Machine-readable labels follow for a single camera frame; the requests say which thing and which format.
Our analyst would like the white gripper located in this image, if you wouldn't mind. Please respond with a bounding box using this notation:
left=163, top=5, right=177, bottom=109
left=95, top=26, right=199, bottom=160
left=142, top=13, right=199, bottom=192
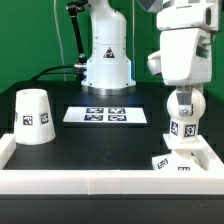
left=147, top=28, right=212, bottom=117

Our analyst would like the white lamp bulb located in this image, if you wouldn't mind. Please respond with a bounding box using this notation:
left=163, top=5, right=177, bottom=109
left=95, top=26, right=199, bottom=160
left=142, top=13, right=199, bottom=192
left=167, top=89, right=206, bottom=144

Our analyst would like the white lamp base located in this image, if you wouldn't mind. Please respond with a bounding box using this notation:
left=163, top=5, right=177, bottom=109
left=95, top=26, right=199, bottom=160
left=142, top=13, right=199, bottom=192
left=152, top=134, right=211, bottom=172

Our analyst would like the white lamp shade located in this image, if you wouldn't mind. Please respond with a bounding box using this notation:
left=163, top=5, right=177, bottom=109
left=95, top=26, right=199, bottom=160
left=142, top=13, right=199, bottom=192
left=14, top=89, right=55, bottom=145

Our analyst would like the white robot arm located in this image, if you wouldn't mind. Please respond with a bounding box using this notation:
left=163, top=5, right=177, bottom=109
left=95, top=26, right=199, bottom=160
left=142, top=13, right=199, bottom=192
left=83, top=0, right=222, bottom=117

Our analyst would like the white marker tag plate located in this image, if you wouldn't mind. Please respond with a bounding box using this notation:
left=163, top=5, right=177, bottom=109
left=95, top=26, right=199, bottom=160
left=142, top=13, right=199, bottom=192
left=63, top=107, right=147, bottom=124

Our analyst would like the white U-shaped fence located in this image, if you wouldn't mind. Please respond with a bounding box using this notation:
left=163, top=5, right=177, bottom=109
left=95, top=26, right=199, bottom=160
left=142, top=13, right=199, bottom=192
left=0, top=134, right=224, bottom=195

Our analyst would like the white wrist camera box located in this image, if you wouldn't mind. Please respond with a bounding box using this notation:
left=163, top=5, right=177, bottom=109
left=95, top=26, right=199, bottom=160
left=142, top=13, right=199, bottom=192
left=157, top=2, right=219, bottom=31

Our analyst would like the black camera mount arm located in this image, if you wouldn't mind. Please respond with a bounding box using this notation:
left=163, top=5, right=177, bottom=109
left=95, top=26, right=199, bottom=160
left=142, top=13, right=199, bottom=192
left=65, top=0, right=90, bottom=71

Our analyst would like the black cable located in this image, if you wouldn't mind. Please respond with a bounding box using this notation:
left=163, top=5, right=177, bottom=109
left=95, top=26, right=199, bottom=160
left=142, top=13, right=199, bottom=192
left=31, top=64, right=84, bottom=82

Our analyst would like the white thin cable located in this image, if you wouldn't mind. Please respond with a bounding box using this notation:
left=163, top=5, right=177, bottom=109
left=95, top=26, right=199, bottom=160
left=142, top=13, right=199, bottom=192
left=53, top=0, right=68, bottom=82

